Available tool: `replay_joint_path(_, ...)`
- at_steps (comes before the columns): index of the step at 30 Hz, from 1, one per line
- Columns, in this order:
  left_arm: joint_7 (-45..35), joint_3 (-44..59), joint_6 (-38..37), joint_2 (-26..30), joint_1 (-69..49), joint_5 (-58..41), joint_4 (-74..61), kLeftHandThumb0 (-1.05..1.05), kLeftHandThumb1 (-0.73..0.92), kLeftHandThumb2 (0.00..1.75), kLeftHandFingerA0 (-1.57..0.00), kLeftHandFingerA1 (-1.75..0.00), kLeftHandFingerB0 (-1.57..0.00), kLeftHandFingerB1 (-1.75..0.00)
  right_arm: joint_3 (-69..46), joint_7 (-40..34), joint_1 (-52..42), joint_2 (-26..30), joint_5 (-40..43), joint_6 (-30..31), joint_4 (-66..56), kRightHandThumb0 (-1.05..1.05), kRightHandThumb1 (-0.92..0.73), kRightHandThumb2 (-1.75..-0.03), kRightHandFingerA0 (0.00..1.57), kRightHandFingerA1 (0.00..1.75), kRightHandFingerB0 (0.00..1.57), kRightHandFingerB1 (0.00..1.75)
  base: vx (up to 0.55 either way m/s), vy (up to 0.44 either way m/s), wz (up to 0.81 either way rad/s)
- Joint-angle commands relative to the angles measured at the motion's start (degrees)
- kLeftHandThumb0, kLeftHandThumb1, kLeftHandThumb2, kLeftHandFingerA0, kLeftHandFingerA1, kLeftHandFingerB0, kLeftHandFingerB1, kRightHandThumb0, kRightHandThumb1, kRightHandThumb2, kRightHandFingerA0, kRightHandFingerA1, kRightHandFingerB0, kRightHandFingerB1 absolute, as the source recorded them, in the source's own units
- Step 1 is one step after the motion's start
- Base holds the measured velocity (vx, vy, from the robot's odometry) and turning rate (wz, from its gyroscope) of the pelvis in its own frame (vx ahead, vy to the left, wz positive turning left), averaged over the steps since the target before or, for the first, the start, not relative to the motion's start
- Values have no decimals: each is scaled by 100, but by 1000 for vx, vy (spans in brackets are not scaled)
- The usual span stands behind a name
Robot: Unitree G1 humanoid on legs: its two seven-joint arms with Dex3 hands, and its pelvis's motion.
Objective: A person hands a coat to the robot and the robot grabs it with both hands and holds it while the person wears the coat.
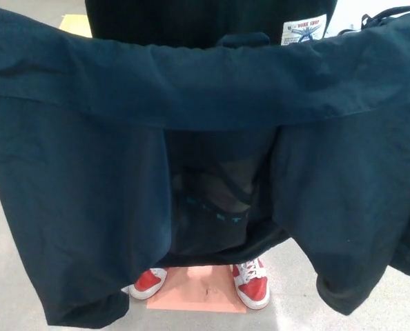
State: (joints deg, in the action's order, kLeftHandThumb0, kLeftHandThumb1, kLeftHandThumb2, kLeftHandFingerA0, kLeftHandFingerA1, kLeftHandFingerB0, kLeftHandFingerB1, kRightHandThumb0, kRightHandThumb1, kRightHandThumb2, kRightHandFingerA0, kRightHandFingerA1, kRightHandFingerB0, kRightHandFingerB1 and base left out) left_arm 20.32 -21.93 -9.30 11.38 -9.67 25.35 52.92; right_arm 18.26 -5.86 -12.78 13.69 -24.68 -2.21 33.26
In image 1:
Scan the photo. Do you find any dark navy coat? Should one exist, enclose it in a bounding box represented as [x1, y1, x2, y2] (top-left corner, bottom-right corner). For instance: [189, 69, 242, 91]
[0, 0, 410, 330]

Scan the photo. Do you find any orange floor marker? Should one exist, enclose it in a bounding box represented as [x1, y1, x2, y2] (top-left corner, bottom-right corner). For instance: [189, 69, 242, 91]
[146, 264, 248, 314]

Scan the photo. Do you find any red white right sneaker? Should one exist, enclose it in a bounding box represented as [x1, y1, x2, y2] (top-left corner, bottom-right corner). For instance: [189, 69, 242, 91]
[128, 267, 168, 300]

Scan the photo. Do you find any red white sneaker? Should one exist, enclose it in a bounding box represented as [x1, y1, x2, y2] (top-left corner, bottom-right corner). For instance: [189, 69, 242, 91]
[128, 267, 168, 300]
[230, 257, 271, 310]

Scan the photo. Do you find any red white left sneaker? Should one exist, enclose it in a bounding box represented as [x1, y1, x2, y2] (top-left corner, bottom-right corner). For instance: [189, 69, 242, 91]
[230, 257, 271, 310]

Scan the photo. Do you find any black shirt with white label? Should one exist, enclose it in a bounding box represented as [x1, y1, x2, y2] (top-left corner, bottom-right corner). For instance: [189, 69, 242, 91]
[85, 0, 330, 49]

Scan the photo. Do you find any yellow floor marker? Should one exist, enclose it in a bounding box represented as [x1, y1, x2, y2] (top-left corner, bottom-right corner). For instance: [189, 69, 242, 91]
[59, 14, 88, 36]

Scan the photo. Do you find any black strap bundle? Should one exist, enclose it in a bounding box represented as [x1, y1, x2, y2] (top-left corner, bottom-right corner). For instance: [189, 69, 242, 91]
[335, 0, 410, 37]

